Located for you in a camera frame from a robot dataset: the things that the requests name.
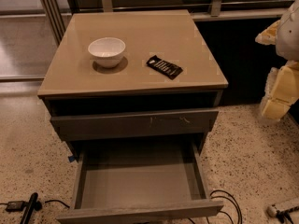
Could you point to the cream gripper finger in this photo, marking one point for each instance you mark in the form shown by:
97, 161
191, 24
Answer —
281, 91
269, 35

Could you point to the black rxbar chocolate wrapper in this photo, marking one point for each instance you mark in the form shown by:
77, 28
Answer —
165, 68

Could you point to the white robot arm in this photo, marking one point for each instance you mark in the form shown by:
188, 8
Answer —
287, 45

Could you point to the grey drawer cabinet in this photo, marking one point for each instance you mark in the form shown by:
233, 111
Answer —
77, 85

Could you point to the open grey middle drawer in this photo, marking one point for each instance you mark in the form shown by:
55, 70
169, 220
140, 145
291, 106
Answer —
139, 181

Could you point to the closed grey top drawer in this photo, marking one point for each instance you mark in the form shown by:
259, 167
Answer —
134, 124

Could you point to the white power strip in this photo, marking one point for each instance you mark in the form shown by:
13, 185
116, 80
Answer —
286, 206

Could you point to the white ceramic bowl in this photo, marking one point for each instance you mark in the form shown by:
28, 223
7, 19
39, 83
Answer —
107, 51

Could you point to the blue tape piece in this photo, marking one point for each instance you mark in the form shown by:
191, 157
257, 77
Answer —
71, 158

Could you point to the black power adapter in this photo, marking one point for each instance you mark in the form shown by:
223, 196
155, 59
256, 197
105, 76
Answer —
15, 206

